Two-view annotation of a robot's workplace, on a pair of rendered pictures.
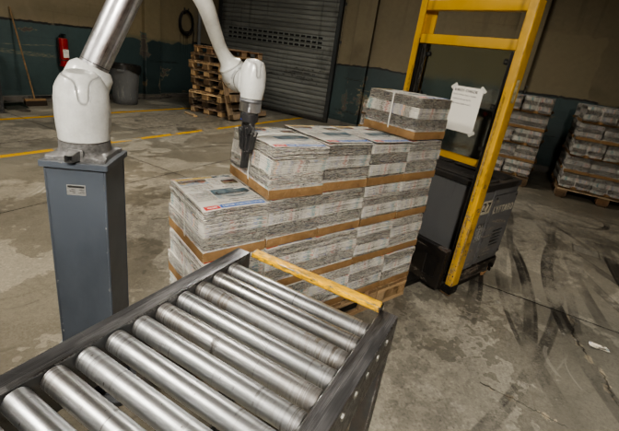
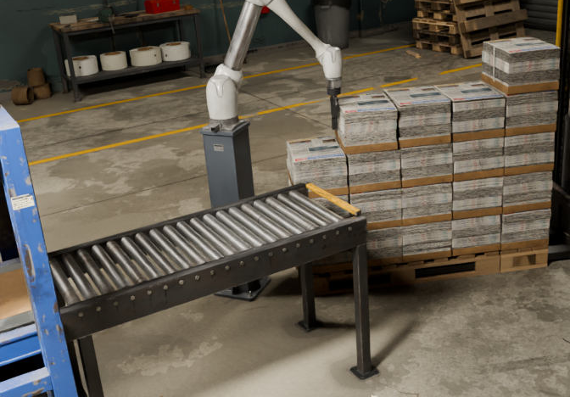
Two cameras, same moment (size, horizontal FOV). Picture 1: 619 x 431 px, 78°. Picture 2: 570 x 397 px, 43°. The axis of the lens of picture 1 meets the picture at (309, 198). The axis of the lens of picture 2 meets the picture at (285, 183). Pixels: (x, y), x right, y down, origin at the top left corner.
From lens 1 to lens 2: 2.46 m
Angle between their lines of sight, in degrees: 33
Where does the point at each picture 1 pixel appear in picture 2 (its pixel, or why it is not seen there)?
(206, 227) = (297, 172)
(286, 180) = (360, 137)
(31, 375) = (186, 218)
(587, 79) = not seen: outside the picture
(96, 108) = (226, 97)
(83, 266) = (224, 197)
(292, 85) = not seen: outside the picture
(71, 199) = (216, 153)
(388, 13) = not seen: outside the picture
